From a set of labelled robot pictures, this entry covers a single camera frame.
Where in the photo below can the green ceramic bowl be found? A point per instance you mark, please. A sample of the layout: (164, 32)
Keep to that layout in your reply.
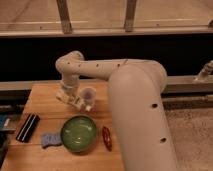
(78, 134)

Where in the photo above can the translucent plastic cup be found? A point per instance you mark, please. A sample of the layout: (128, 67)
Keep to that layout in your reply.
(89, 96)

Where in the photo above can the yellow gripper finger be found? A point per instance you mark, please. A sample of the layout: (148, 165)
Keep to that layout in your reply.
(79, 98)
(62, 96)

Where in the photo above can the black striped box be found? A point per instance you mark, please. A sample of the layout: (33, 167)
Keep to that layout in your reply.
(27, 128)

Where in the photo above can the white plastic bottle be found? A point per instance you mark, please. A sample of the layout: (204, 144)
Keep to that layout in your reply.
(79, 105)

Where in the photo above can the left window frame post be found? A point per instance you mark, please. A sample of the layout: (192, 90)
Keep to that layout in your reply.
(64, 16)

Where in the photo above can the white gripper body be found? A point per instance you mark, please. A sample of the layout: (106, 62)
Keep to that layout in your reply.
(70, 88)

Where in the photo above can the right window frame post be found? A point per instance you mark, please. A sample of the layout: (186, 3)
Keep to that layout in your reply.
(130, 15)

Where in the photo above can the window frame post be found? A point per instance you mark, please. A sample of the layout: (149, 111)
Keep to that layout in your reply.
(130, 15)
(64, 16)

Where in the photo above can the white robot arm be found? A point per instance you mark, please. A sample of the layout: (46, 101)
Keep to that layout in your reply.
(134, 97)

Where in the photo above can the red-brown oblong object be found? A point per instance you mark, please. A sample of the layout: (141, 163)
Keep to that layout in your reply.
(107, 138)

